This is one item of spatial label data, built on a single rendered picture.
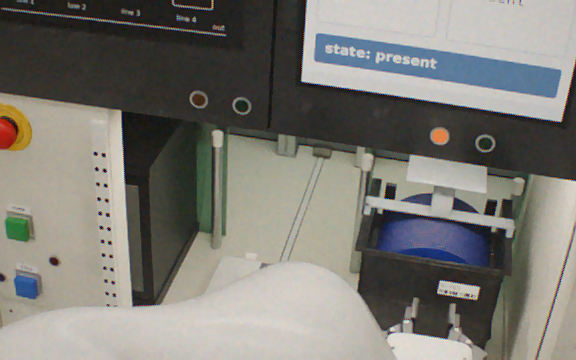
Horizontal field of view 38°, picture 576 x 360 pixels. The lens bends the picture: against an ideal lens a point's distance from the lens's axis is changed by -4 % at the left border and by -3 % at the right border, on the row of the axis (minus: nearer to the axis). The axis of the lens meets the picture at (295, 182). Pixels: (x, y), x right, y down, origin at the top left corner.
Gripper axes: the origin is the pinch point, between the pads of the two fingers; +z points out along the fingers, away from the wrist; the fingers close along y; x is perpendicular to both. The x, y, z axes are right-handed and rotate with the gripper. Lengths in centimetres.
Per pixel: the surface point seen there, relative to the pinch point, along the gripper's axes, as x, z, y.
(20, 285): -8, 1, -56
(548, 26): 38.4, 1.7, 6.3
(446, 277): -9.7, 21.6, 2.2
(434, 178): 2.7, 28.4, -1.9
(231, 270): -29, 38, -35
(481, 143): 24.2, 1.5, 1.8
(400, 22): 36.4, 1.8, -8.5
